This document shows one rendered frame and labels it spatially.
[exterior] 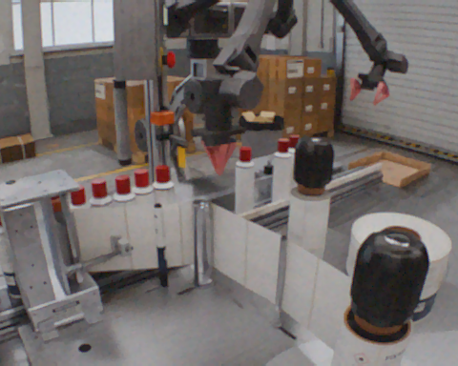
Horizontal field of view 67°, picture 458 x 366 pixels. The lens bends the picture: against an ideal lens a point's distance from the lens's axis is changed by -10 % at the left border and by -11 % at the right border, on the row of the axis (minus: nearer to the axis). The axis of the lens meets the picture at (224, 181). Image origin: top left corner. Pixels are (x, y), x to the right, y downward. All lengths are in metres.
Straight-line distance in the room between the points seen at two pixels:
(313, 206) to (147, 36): 0.49
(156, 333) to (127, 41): 0.58
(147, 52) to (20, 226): 0.44
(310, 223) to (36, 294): 0.54
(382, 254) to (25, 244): 0.53
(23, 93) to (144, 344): 5.71
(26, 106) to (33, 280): 5.63
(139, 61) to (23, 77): 5.41
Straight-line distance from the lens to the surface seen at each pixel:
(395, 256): 0.40
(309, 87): 5.06
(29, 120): 6.30
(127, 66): 0.85
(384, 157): 1.95
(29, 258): 0.68
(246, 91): 0.72
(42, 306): 0.73
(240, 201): 1.06
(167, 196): 0.90
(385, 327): 0.45
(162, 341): 0.71
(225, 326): 0.73
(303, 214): 0.80
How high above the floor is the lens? 1.37
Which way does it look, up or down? 21 degrees down
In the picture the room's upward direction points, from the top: straight up
